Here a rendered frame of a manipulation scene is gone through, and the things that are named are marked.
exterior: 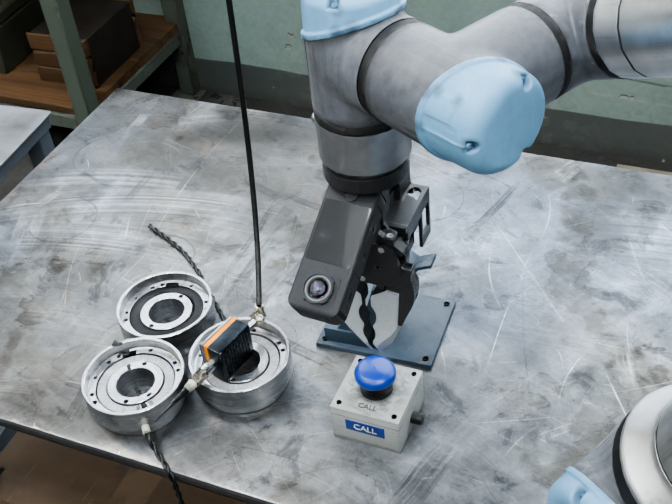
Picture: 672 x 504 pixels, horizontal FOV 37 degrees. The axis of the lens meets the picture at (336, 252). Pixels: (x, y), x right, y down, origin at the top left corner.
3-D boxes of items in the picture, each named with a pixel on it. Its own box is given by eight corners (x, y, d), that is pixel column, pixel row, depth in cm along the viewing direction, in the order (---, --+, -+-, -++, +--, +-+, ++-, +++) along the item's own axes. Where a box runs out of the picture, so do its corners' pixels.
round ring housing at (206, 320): (134, 298, 115) (126, 272, 113) (223, 294, 114) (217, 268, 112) (116, 366, 107) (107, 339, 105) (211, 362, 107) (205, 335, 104)
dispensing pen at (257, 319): (170, 440, 95) (277, 331, 105) (161, 412, 92) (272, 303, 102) (154, 431, 96) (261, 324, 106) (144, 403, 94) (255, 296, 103)
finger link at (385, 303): (425, 321, 95) (421, 248, 89) (404, 364, 91) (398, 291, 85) (394, 314, 96) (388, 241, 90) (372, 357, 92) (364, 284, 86)
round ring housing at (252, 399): (305, 403, 101) (300, 376, 98) (204, 430, 100) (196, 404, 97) (282, 333, 109) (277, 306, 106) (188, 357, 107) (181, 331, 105)
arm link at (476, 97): (590, 33, 65) (470, -18, 71) (466, 102, 60) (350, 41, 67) (582, 133, 70) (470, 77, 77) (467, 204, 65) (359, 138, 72)
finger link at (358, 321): (393, 314, 96) (388, 241, 90) (371, 357, 92) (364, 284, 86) (363, 307, 97) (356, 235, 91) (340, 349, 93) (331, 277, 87)
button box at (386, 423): (333, 436, 98) (328, 403, 94) (360, 384, 102) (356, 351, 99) (411, 458, 95) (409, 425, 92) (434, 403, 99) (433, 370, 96)
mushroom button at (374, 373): (351, 411, 96) (347, 377, 93) (366, 382, 99) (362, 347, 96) (390, 422, 95) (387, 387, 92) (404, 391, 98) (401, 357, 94)
